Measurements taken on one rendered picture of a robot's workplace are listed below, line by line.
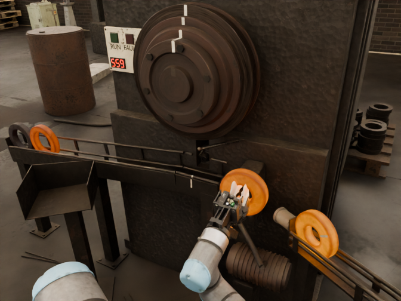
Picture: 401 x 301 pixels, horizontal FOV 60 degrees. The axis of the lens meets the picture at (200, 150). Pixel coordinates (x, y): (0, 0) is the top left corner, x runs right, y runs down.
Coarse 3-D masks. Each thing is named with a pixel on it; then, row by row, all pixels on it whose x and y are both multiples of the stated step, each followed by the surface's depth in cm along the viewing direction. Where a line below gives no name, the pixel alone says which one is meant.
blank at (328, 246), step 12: (300, 216) 110; (312, 216) 105; (324, 216) 104; (300, 228) 112; (324, 228) 102; (312, 240) 110; (324, 240) 103; (336, 240) 102; (324, 252) 104; (336, 252) 104
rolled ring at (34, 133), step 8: (32, 128) 178; (40, 128) 175; (48, 128) 176; (32, 136) 181; (48, 136) 175; (56, 136) 177; (32, 144) 184; (40, 144) 185; (56, 144) 177; (40, 152) 184
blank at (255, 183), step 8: (240, 168) 107; (232, 176) 106; (240, 176) 105; (248, 176) 103; (256, 176) 104; (224, 184) 109; (240, 184) 106; (248, 184) 105; (256, 184) 103; (264, 184) 105; (256, 192) 104; (264, 192) 103; (256, 200) 106; (264, 200) 104; (256, 208) 107
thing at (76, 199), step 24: (48, 168) 149; (72, 168) 150; (24, 192) 137; (48, 192) 151; (72, 192) 149; (96, 192) 149; (24, 216) 135; (48, 216) 137; (72, 216) 147; (72, 240) 152
